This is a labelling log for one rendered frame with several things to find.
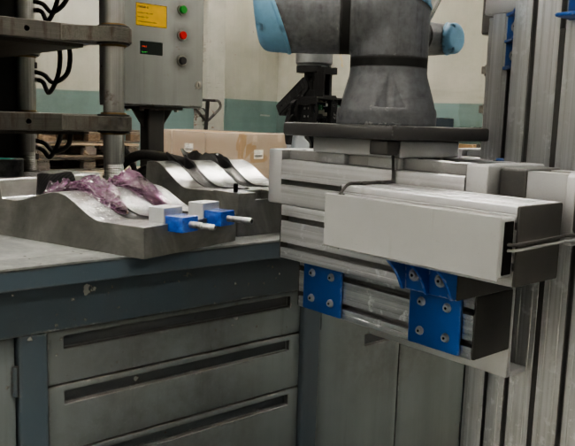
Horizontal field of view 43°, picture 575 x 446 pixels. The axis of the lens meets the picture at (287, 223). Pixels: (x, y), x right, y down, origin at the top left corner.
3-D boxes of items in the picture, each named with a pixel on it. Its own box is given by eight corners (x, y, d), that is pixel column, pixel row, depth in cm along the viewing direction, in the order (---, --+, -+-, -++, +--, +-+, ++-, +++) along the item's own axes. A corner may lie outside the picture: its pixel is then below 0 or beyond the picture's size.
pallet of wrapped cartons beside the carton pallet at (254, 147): (298, 246, 604) (302, 133, 590) (229, 257, 544) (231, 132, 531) (200, 227, 684) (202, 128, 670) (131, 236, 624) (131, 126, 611)
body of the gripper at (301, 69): (314, 126, 142) (317, 64, 140) (286, 125, 149) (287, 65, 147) (341, 127, 147) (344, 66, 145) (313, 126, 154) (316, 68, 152)
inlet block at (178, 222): (224, 241, 126) (224, 211, 125) (205, 244, 122) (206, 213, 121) (167, 233, 133) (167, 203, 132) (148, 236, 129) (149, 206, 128)
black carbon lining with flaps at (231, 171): (292, 196, 165) (294, 154, 164) (235, 199, 155) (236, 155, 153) (207, 182, 191) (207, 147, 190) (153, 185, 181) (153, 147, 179)
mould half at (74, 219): (235, 241, 144) (236, 185, 142) (143, 259, 122) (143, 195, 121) (65, 216, 170) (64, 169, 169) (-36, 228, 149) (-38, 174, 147)
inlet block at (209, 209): (259, 234, 135) (259, 205, 135) (243, 237, 131) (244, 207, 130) (204, 226, 142) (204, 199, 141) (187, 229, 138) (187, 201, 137)
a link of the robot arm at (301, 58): (288, 43, 147) (318, 48, 152) (287, 66, 147) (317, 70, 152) (313, 42, 141) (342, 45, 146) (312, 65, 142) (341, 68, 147)
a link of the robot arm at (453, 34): (438, 52, 169) (402, 54, 177) (466, 56, 176) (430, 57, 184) (440, 18, 168) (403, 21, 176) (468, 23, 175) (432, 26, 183)
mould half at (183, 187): (328, 227, 165) (331, 168, 163) (237, 236, 149) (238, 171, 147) (205, 203, 203) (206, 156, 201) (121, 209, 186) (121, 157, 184)
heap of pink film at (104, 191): (180, 207, 146) (180, 169, 145) (115, 216, 132) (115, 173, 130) (90, 196, 160) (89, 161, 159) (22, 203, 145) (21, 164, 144)
